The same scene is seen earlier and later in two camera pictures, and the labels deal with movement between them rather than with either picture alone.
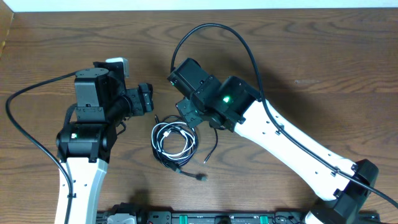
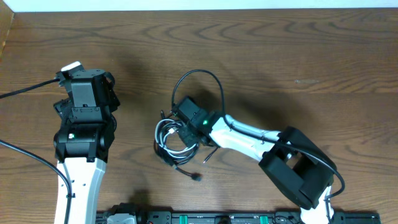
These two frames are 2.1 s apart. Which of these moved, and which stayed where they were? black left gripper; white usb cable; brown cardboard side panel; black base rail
Moved: black left gripper
Stayed: brown cardboard side panel; white usb cable; black base rail
